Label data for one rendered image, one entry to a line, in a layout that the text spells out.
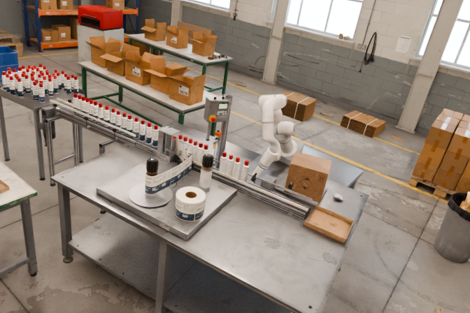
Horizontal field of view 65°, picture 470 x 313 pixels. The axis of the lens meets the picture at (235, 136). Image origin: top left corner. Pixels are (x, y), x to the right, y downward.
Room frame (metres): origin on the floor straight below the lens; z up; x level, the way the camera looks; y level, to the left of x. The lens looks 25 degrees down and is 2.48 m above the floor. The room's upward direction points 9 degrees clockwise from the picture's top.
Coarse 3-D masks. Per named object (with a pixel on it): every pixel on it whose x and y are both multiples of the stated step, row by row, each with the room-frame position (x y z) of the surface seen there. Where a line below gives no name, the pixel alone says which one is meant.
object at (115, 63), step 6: (126, 48) 5.41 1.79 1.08; (132, 48) 5.36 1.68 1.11; (138, 48) 5.32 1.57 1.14; (108, 54) 5.15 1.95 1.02; (114, 54) 5.31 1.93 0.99; (120, 54) 5.42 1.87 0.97; (108, 60) 5.18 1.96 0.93; (114, 60) 4.99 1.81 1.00; (120, 60) 5.00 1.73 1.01; (108, 66) 5.18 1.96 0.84; (114, 66) 5.13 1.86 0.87; (120, 66) 5.07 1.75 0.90; (114, 72) 5.13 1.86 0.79; (120, 72) 5.06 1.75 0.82
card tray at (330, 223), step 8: (320, 208) 2.41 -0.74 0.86; (312, 216) 2.32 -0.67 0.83; (320, 216) 2.34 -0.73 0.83; (328, 216) 2.35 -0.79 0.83; (336, 216) 2.35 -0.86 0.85; (304, 224) 2.19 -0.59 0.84; (312, 224) 2.17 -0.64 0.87; (320, 224) 2.23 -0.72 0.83; (328, 224) 2.25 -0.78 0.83; (336, 224) 2.26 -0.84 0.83; (344, 224) 2.28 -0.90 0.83; (352, 224) 2.30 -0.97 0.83; (320, 232) 2.14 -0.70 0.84; (328, 232) 2.12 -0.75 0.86; (336, 232) 2.17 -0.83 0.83; (344, 232) 2.19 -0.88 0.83; (344, 240) 2.07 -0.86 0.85
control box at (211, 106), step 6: (210, 96) 2.80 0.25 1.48; (216, 96) 2.83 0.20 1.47; (210, 102) 2.72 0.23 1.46; (216, 102) 2.74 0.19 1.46; (222, 102) 2.76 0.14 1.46; (228, 102) 2.79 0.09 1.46; (204, 108) 2.79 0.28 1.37; (210, 108) 2.72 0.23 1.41; (216, 108) 2.74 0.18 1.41; (204, 114) 2.78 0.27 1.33; (210, 114) 2.72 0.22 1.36; (216, 114) 2.74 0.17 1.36; (210, 120) 2.72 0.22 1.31; (216, 120) 2.75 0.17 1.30; (222, 120) 2.77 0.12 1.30
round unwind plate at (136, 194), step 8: (144, 184) 2.30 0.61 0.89; (136, 192) 2.19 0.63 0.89; (144, 192) 2.21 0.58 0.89; (160, 192) 2.24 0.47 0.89; (168, 192) 2.25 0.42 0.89; (136, 200) 2.11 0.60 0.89; (144, 200) 2.12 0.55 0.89; (152, 200) 2.13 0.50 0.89; (160, 200) 2.15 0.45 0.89; (168, 200) 2.16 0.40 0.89
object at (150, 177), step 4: (148, 160) 2.19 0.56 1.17; (152, 160) 2.19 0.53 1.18; (156, 160) 2.20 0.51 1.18; (148, 164) 2.17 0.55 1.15; (152, 164) 2.17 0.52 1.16; (156, 164) 2.18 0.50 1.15; (148, 168) 2.17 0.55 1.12; (152, 168) 2.17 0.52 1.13; (156, 168) 2.18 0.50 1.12; (148, 172) 2.17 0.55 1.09; (152, 172) 2.17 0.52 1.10; (156, 172) 2.19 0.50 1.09; (148, 176) 2.16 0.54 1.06; (152, 176) 2.16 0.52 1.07; (156, 176) 2.18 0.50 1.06; (148, 180) 2.16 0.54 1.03; (152, 180) 2.17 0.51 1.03; (148, 184) 2.16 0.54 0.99; (152, 184) 2.17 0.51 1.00; (148, 188) 2.16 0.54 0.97; (152, 188) 2.17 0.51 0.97; (148, 192) 2.16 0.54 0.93; (152, 192) 2.17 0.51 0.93; (148, 196) 2.16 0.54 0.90; (152, 196) 2.17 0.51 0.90
